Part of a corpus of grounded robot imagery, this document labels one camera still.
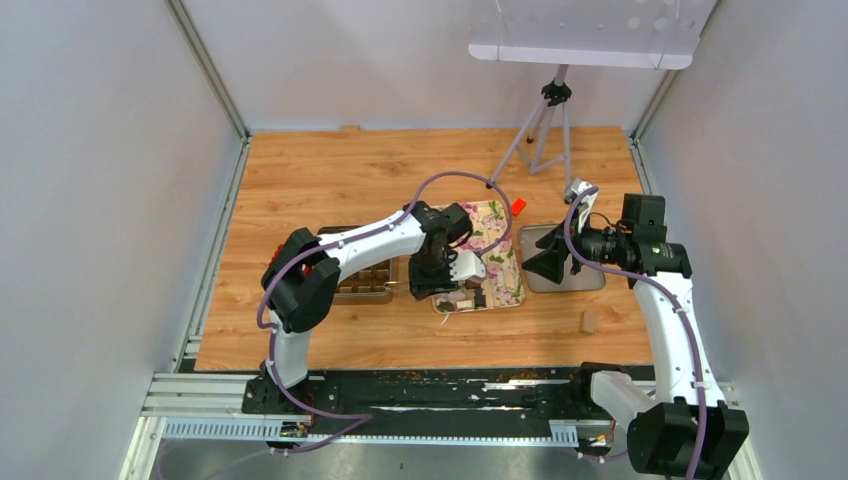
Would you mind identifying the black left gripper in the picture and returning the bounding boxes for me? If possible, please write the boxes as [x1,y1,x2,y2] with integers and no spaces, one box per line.
[411,251,461,304]

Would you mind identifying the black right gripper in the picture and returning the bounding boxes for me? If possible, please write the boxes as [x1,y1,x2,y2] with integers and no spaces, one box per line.
[521,205,629,283]

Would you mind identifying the floral patterned tray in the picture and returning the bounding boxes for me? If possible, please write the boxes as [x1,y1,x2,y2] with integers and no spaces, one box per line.
[432,200,526,315]

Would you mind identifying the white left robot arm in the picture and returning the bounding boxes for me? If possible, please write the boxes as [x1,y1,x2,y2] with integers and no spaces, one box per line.
[242,201,486,413]

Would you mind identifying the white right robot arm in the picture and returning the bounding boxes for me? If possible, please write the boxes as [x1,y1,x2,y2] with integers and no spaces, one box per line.
[522,182,750,479]

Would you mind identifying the gold chocolate tin box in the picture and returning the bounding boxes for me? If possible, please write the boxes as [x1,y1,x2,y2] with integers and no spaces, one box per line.
[334,258,399,305]

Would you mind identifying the grey metal tin lid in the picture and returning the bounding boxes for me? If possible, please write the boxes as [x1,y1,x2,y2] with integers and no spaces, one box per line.
[518,224,607,294]

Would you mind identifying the small red block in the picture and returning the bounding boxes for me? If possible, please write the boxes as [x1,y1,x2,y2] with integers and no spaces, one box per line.
[510,198,527,217]

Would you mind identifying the small wooden block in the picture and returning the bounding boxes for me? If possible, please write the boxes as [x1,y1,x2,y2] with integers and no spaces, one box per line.
[580,309,597,335]

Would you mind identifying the red white grid object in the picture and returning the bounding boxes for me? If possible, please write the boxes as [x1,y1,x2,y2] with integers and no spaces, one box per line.
[268,244,285,268]

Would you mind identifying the white tripod stand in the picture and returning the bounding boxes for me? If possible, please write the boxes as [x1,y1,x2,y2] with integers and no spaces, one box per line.
[486,64,573,189]

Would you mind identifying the white overhead light panel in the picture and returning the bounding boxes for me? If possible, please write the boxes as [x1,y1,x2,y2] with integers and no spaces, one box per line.
[468,0,717,70]

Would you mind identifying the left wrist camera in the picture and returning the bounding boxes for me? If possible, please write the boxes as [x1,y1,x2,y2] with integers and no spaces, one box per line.
[450,251,487,283]

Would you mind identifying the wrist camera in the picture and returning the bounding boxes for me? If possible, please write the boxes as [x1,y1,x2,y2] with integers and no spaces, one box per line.
[564,178,599,233]
[450,251,487,283]

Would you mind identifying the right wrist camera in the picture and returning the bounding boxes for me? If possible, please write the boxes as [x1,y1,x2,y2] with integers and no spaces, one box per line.
[564,178,599,233]

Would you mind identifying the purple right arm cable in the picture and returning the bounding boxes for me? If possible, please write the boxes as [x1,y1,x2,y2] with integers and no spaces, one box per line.
[563,186,710,480]

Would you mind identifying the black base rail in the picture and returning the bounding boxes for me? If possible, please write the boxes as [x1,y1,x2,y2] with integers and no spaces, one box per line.
[142,366,626,454]

